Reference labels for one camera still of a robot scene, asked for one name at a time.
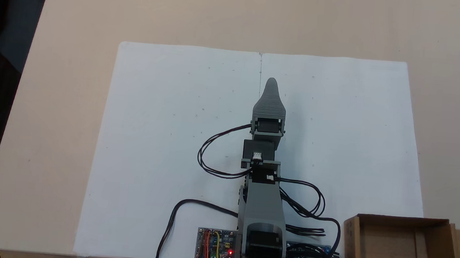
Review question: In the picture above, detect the circuit board with coloured wires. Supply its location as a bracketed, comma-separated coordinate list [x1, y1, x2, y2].
[195, 227, 243, 258]

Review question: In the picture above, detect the black base motor cable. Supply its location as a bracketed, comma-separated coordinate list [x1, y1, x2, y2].
[275, 191, 351, 258]

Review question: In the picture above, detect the black arm motor cable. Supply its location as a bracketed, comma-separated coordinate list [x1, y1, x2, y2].
[272, 176, 328, 217]

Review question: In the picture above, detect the black gripper motor cable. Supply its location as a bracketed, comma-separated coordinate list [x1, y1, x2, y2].
[196, 121, 262, 182]

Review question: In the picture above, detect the grey ridged moving gripper jaw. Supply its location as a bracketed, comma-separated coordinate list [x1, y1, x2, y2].
[250, 76, 291, 135]

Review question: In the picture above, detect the white paper sheet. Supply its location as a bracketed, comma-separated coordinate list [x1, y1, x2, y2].
[244, 51, 436, 258]
[73, 38, 264, 258]

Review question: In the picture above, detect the black power cable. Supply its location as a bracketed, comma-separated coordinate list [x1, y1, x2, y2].
[155, 197, 241, 258]

